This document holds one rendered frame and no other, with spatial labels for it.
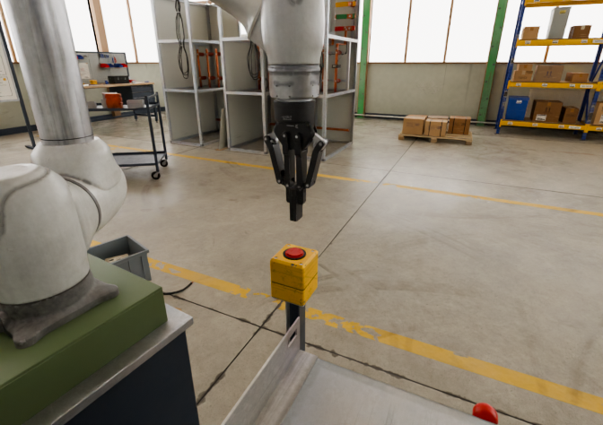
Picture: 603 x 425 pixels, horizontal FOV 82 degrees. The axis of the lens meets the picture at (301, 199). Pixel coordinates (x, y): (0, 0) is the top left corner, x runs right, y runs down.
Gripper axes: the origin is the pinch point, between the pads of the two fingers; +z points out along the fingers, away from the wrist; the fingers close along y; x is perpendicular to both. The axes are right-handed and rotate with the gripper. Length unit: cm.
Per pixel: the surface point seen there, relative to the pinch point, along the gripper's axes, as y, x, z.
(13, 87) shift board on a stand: -583, 239, 6
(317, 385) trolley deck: 15.2, -24.1, 17.1
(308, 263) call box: 3.5, -1.8, 12.2
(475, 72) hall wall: 21, 813, -1
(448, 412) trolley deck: 32.6, -20.3, 17.2
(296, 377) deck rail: 11.9, -24.3, 16.7
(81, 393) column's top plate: -24, -36, 26
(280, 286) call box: -1.9, -4.4, 17.9
